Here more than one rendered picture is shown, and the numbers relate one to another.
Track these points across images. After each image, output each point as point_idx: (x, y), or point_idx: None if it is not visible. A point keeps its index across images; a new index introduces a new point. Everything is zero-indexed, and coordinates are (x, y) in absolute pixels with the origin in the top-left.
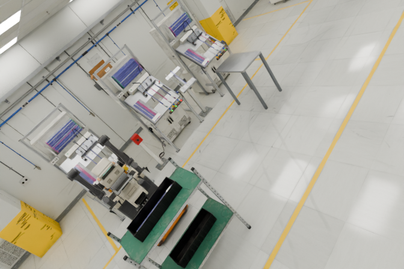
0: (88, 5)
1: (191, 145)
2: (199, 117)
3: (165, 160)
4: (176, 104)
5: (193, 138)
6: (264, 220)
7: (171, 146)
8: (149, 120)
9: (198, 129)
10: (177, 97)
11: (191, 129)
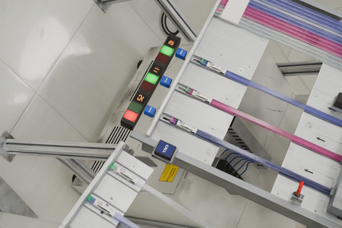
0: None
1: None
2: (20, 142)
3: None
4: (150, 85)
5: (35, 32)
6: None
7: (139, 53)
8: None
9: (21, 84)
10: (153, 119)
11: (59, 114)
